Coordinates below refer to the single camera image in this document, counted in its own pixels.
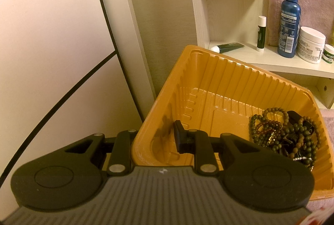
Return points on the blue spray bottle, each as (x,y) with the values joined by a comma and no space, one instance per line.
(289,28)

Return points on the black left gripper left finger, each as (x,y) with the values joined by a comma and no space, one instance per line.
(119,148)

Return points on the large white cream jar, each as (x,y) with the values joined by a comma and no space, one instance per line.
(311,44)

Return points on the orange plastic tray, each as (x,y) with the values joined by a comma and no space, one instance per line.
(218,94)

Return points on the cream wooden shelf unit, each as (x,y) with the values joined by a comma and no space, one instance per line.
(236,21)

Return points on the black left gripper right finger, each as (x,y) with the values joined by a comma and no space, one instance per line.
(196,142)

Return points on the green white lip balm stick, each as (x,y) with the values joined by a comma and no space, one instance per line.
(262,23)

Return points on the black hair clips in tray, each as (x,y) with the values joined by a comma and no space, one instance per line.
(296,141)

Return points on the small white green jar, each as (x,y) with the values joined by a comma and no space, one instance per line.
(328,54)

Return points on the dark green lying tube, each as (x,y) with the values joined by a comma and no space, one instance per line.
(224,48)

